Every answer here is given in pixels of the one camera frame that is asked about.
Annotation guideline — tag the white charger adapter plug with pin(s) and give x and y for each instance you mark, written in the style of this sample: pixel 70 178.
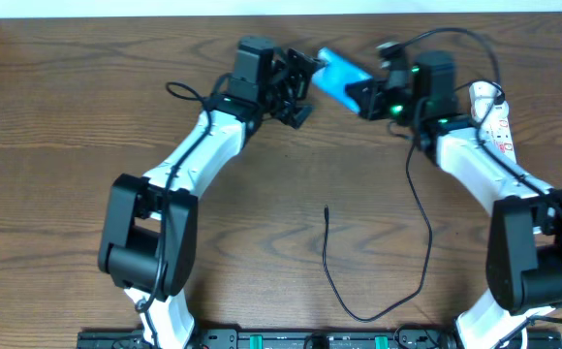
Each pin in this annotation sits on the white charger adapter plug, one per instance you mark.
pixel 486 106

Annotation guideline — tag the blue Samsung Galaxy smartphone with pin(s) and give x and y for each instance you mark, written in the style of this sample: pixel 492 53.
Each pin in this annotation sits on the blue Samsung Galaxy smartphone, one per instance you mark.
pixel 337 73

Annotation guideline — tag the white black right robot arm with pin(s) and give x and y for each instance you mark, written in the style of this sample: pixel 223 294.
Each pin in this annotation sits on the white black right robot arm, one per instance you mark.
pixel 524 254

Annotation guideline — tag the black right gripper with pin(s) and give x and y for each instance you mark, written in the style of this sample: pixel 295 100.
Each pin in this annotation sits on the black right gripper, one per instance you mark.
pixel 372 98

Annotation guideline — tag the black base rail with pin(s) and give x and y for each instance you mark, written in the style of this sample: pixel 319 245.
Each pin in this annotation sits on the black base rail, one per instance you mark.
pixel 233 339

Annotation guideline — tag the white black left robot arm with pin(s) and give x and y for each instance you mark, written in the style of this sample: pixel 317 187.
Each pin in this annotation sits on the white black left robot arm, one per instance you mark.
pixel 149 239

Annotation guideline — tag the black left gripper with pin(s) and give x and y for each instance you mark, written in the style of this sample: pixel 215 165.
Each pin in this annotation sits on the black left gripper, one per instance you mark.
pixel 290 85

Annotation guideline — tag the white power strip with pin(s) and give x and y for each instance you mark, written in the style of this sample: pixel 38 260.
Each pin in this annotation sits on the white power strip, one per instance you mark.
pixel 498 131

